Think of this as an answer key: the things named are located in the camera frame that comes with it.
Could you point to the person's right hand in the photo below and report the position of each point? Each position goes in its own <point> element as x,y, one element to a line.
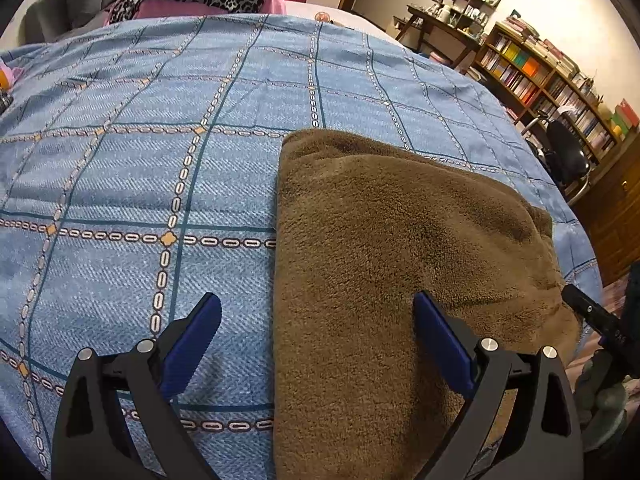
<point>602,400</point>

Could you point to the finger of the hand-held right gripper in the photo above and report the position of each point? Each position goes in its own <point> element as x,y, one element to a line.
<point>592,312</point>

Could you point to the wooden desk with shelf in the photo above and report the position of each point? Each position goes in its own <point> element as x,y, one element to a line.
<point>440,25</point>

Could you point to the brown wooden cabinet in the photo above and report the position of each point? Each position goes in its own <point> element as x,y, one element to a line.
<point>615,210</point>

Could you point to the brown fleece towel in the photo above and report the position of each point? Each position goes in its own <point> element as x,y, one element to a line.
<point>380,240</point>

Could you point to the wooden bookshelf with books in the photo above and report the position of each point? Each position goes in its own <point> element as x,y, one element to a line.
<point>540,75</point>

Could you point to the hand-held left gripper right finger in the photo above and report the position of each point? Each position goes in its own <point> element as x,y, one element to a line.
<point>442,340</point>

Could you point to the black office chair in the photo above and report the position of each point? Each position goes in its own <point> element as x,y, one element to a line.
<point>565,147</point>

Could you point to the small round pink item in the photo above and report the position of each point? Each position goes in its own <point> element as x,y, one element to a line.
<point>323,17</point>

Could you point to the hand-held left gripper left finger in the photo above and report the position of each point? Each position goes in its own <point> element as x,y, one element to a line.
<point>192,345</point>

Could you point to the orange pillow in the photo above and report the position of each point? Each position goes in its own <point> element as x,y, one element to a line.
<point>4,79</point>

